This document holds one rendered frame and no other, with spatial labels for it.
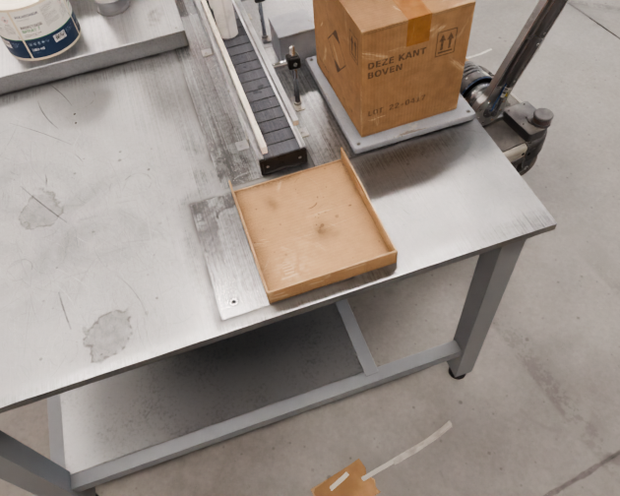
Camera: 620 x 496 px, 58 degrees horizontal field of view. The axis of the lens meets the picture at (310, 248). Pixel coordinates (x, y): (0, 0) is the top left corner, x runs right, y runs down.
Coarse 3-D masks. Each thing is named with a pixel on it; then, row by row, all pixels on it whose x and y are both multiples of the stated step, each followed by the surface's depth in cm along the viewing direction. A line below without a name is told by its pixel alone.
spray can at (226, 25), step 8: (216, 0) 138; (224, 0) 138; (216, 8) 140; (224, 8) 140; (232, 8) 142; (216, 16) 142; (224, 16) 142; (232, 16) 143; (224, 24) 143; (232, 24) 144; (224, 32) 145; (232, 32) 146
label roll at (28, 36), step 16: (0, 0) 139; (16, 0) 139; (32, 0) 138; (48, 0) 140; (64, 0) 145; (0, 16) 138; (16, 16) 138; (32, 16) 139; (48, 16) 142; (64, 16) 146; (0, 32) 144; (16, 32) 142; (32, 32) 142; (48, 32) 144; (64, 32) 147; (80, 32) 154; (16, 48) 146; (32, 48) 146; (48, 48) 147; (64, 48) 149
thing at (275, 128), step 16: (240, 32) 149; (240, 48) 145; (240, 64) 141; (256, 64) 141; (240, 80) 137; (256, 80) 137; (256, 96) 133; (272, 96) 133; (256, 112) 130; (272, 112) 130; (272, 128) 127; (288, 128) 126; (272, 144) 124; (288, 144) 123
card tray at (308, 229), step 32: (256, 192) 122; (288, 192) 121; (320, 192) 121; (352, 192) 120; (256, 224) 117; (288, 224) 116; (320, 224) 116; (352, 224) 115; (256, 256) 112; (288, 256) 112; (320, 256) 111; (352, 256) 111; (384, 256) 106; (288, 288) 104
